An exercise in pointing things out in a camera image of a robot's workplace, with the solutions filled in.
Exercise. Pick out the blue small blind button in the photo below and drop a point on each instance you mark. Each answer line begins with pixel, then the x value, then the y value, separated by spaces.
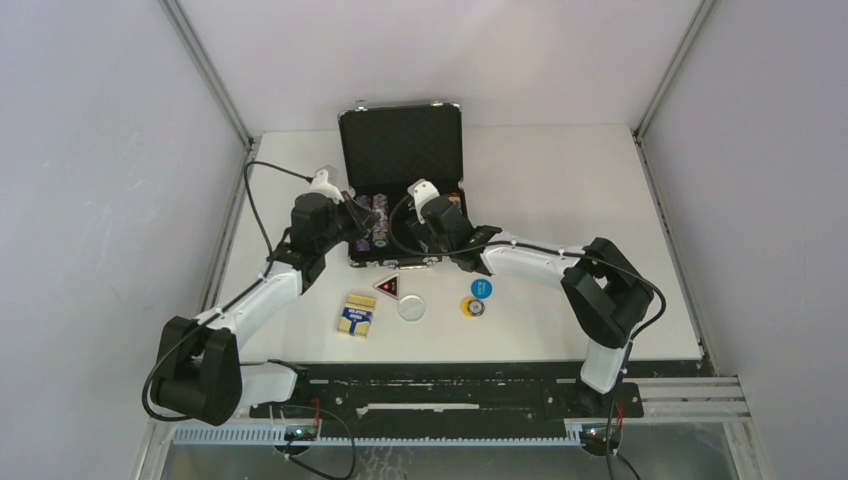
pixel 481 288

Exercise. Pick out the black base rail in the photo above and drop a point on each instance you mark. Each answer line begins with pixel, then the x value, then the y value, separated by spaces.
pixel 451 401

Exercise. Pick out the yellow big blind button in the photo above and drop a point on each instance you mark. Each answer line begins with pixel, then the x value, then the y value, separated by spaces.
pixel 464 306

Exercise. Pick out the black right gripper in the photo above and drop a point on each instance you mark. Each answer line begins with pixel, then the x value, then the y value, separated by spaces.
pixel 427 228

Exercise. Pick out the yellow blue card deck box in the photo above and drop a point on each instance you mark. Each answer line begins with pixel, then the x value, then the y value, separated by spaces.
pixel 357 316

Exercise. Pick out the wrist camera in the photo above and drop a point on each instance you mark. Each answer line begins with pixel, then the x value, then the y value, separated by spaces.
pixel 422 192
pixel 324 182

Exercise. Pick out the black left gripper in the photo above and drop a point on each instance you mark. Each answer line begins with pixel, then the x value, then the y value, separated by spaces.
pixel 362 218

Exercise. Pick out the white dealer button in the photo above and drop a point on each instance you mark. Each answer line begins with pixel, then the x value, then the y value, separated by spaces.
pixel 411 308

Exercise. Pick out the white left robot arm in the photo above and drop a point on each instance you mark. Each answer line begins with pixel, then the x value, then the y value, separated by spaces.
pixel 199 373

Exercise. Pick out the triangular all in button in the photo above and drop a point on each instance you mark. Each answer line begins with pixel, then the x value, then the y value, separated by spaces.
pixel 389 286

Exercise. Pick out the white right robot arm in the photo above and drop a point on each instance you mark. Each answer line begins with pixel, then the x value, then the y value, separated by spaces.
pixel 608 296

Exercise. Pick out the left chip row purple end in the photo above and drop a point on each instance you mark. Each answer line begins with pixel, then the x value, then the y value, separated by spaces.
pixel 363 202

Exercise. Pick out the black aluminium poker case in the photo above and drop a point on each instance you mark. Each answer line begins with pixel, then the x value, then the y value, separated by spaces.
pixel 387 149

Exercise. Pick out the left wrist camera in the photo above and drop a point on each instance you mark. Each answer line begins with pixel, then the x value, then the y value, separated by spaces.
pixel 324 182

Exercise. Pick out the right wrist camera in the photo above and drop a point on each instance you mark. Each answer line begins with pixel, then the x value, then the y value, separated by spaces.
pixel 422 192

